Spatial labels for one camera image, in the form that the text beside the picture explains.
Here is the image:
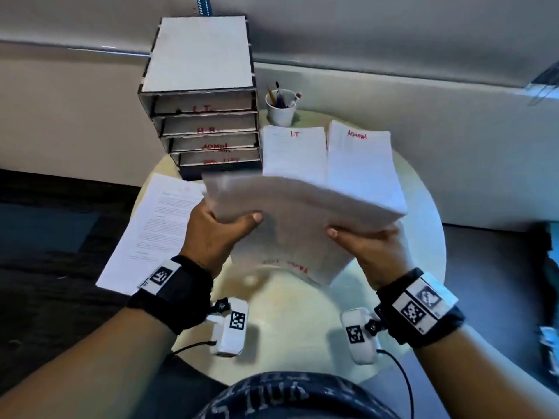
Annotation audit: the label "blue plastic bag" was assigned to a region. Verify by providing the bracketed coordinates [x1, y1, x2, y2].
[540, 224, 559, 363]

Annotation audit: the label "H.R. paper stack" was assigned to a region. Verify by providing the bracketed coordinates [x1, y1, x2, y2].
[95, 173, 208, 296]

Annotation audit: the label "person's right forearm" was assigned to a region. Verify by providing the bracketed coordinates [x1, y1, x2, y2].
[410, 325, 559, 419]

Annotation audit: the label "round wooden table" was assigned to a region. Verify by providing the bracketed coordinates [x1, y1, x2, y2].
[130, 109, 447, 389]

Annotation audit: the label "person's dark printed clothing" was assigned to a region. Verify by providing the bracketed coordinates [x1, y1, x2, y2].
[199, 370, 401, 419]

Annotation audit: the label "white pen cup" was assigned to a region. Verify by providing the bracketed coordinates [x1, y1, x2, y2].
[265, 89, 299, 127]

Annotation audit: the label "black camera cable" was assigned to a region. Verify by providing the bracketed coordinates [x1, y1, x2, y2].
[376, 349, 415, 419]
[170, 340, 218, 357]

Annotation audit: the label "person's left hand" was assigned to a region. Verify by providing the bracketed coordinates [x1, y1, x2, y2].
[181, 198, 264, 280]

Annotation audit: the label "Admin paper stack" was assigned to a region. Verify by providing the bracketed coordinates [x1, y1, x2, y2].
[325, 120, 409, 214]

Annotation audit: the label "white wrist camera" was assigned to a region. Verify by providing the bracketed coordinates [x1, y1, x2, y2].
[340, 307, 380, 366]
[208, 297, 250, 357]

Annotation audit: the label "dark window blind cords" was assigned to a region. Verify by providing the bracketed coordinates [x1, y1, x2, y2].
[523, 61, 559, 108]

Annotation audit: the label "person's left forearm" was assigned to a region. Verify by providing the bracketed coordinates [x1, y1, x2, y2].
[0, 307, 175, 419]

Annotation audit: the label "black marker wrist strap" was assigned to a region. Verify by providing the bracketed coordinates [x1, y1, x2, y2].
[375, 268, 466, 349]
[126, 255, 215, 336]

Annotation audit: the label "unsorted paper stack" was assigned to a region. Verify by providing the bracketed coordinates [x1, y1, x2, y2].
[97, 173, 207, 294]

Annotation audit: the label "Task Lists paper stack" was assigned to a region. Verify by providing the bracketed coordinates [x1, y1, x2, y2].
[201, 169, 409, 286]

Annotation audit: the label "I.T. paper stack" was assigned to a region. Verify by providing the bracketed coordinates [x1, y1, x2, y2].
[260, 125, 328, 179]

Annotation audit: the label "person's right hand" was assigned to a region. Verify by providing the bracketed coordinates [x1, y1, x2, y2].
[326, 222, 416, 293]

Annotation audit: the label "paper sheet marked IT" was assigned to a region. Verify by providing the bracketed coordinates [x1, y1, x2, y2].
[261, 126, 326, 177]

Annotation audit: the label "cardboard document tray organizer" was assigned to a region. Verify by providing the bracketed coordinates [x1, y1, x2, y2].
[137, 16, 256, 115]

